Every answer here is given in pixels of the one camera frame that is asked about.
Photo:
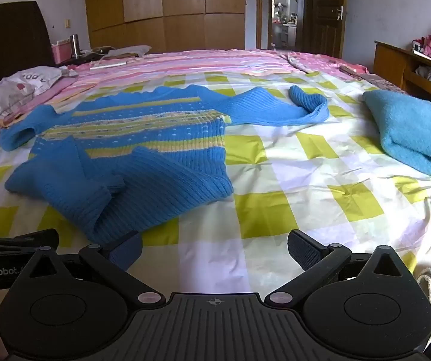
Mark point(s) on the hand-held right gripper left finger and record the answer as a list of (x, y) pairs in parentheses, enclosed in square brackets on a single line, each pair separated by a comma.
[(128, 252)]

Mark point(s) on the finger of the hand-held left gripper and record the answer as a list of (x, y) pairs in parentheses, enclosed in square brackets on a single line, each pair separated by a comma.
[(16, 241)]

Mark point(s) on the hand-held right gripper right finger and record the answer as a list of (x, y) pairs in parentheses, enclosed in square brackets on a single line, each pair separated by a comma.
[(302, 251)]

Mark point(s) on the blue striped knit sweater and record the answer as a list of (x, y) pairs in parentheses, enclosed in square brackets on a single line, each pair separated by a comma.
[(163, 158)]

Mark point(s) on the yellow checked bed sheet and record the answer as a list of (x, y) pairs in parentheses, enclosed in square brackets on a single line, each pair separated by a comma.
[(294, 180)]

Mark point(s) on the white pink printed pillow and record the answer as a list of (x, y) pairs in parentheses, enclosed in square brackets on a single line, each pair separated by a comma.
[(5, 94)]

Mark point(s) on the light blue fleece towel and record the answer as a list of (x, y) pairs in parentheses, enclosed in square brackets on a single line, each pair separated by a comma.
[(407, 128)]

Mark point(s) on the white stick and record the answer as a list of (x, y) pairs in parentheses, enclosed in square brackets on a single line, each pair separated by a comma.
[(108, 66)]

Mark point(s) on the patterned pink cloth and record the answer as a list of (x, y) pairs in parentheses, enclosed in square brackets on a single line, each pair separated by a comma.
[(305, 64)]

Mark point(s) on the pink storage box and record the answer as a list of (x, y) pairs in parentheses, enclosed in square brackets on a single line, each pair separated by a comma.
[(61, 52)]

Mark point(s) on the dark brown headboard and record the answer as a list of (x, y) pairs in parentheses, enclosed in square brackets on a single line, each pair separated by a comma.
[(9, 41)]

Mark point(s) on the grey cloth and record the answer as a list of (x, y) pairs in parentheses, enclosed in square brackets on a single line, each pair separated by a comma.
[(129, 50)]

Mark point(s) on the pink striped bed sheet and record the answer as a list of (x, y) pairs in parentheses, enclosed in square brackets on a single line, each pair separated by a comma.
[(200, 62)]

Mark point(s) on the metal thermos bottle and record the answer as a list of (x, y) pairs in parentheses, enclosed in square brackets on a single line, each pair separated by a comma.
[(75, 44)]

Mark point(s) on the wooden side cabinet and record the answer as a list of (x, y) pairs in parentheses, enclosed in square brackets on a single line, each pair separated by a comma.
[(392, 64)]

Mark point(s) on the dark wooden door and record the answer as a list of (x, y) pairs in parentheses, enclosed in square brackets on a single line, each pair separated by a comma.
[(326, 11)]

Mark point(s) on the wooden wardrobe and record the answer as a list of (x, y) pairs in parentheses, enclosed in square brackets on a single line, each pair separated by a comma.
[(163, 7)]

